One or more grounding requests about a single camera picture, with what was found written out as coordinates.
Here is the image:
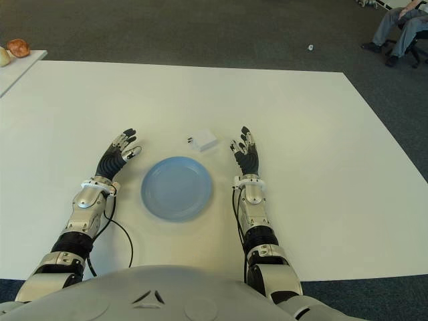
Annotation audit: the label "light blue round plate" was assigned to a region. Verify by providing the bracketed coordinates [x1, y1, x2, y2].
[140, 156, 213, 223]

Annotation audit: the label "grey robot torso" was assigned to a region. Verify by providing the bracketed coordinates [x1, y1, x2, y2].
[0, 265, 285, 321]

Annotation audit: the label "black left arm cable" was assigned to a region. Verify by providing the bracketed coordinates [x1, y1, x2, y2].
[87, 192, 134, 278]

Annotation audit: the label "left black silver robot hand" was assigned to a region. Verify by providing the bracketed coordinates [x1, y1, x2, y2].
[94, 128, 142, 180]

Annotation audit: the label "white side table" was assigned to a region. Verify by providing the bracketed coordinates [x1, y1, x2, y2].
[0, 49, 47, 98]

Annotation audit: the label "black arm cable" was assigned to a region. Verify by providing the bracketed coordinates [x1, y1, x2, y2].
[87, 192, 134, 278]
[231, 185, 249, 285]

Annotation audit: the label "seated person in jeans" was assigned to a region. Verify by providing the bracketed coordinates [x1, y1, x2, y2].
[360, 0, 428, 67]

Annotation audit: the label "beige round fruit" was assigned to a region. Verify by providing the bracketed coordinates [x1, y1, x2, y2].
[0, 45, 13, 68]

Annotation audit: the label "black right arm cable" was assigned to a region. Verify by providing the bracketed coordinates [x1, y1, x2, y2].
[231, 185, 249, 285]

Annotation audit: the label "black office chair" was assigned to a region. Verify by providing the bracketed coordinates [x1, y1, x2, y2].
[384, 19, 428, 70]

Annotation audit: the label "white frame on floor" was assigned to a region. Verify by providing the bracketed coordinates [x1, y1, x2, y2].
[354, 0, 394, 11]

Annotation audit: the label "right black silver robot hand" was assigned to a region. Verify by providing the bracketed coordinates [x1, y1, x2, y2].
[228, 126, 261, 177]

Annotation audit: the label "reddish brown round fruit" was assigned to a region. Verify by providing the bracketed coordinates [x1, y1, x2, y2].
[6, 38, 30, 58]

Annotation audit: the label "white square charger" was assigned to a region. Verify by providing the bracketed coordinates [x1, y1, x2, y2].
[186, 128, 217, 154]

